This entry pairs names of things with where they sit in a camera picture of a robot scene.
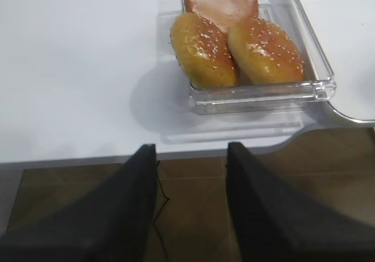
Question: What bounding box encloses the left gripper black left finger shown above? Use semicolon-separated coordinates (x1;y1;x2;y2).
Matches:
1;145;156;261

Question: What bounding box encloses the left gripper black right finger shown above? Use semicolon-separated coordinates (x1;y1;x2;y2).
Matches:
227;142;374;261

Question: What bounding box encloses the right sesame bun top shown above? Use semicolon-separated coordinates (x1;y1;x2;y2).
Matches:
227;18;305;84

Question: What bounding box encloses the sesame bun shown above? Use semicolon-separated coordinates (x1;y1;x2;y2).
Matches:
170;12;240;89
227;18;305;84

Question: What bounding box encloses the clear bun container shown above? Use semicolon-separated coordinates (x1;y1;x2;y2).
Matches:
156;0;336;115

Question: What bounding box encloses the left sesame bun top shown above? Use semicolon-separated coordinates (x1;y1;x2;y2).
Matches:
170;12;240;89

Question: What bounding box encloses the white rectangular metal tray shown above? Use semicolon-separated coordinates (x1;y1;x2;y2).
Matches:
300;0;374;127

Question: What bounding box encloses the plain orange bun bottom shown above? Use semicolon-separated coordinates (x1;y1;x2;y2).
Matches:
184;0;259;33

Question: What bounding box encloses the thin black floor cable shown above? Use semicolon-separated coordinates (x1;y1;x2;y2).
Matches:
151;159;171;262

